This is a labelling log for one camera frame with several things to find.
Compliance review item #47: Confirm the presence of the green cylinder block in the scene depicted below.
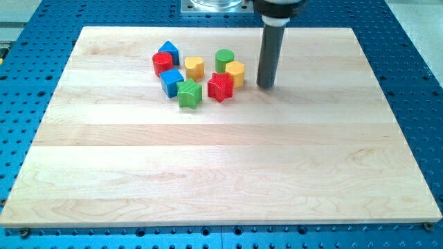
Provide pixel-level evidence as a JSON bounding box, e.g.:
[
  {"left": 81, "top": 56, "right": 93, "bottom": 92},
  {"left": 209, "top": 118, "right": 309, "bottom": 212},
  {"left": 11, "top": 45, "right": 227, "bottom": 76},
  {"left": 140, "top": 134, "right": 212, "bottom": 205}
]
[{"left": 215, "top": 48, "right": 235, "bottom": 73}]

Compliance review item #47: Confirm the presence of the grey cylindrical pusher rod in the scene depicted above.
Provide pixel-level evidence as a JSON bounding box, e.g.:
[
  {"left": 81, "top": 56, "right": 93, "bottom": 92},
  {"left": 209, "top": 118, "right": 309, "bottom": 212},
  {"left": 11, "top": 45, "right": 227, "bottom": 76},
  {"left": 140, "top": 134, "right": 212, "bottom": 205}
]
[{"left": 256, "top": 24, "right": 285, "bottom": 89}]

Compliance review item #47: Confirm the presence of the red cylinder block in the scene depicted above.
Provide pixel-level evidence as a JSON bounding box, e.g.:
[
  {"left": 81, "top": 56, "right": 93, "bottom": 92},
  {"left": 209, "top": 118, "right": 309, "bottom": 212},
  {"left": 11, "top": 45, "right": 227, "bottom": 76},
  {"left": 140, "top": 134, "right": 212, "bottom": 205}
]
[{"left": 152, "top": 52, "right": 174, "bottom": 77}]

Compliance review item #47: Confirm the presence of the green star block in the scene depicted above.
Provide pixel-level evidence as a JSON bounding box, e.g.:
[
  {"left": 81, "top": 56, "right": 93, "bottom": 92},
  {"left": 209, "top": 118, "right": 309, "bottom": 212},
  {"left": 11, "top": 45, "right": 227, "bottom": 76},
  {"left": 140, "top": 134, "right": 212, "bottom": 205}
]
[{"left": 177, "top": 78, "right": 202, "bottom": 109}]

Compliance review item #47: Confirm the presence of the blue cube block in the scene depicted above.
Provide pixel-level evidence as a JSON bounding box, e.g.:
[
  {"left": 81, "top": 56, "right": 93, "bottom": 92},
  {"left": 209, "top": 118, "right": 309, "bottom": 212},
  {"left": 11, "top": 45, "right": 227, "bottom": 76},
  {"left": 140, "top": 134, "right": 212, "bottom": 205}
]
[{"left": 159, "top": 68, "right": 184, "bottom": 98}]

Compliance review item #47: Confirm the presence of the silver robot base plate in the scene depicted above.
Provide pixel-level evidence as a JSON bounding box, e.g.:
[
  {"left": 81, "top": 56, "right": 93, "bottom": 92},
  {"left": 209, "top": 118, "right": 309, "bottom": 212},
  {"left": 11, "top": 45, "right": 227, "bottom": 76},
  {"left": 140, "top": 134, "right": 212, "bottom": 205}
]
[{"left": 181, "top": 0, "right": 253, "bottom": 15}]

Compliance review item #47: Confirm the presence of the light wooden board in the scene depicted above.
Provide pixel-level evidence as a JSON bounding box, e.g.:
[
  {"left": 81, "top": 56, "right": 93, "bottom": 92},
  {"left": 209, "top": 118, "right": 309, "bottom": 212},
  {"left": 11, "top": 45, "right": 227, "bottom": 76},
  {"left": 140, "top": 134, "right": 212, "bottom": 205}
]
[{"left": 1, "top": 26, "right": 442, "bottom": 228}]

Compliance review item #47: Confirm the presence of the yellow heart block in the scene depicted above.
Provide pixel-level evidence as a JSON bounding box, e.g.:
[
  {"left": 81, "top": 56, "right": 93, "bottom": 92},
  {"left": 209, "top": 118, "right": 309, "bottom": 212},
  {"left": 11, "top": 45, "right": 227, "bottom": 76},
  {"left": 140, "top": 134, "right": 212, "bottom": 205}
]
[{"left": 184, "top": 56, "right": 205, "bottom": 80}]

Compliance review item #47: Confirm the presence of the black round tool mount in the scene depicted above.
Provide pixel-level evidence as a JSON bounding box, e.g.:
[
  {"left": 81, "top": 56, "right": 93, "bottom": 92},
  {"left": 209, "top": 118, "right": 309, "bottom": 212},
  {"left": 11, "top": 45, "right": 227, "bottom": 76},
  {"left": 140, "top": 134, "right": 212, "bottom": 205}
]
[{"left": 253, "top": 0, "right": 308, "bottom": 27}]

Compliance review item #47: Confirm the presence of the red star block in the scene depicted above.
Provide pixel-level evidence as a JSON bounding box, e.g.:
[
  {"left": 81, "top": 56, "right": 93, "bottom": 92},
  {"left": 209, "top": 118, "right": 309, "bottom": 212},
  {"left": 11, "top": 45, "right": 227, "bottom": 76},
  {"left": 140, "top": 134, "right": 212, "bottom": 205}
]
[{"left": 207, "top": 72, "right": 233, "bottom": 103}]

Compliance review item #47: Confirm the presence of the blue triangle block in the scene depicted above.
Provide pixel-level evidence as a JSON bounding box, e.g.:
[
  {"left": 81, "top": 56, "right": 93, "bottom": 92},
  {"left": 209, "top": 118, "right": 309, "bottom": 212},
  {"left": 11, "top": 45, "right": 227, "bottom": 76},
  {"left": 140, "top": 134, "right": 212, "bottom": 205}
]
[{"left": 158, "top": 40, "right": 180, "bottom": 66}]

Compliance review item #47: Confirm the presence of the yellow hexagon block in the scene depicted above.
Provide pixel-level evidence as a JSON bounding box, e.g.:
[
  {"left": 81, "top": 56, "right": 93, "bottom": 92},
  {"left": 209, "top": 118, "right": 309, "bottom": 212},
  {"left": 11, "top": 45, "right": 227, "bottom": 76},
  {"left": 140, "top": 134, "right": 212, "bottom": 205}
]
[{"left": 225, "top": 61, "right": 246, "bottom": 88}]

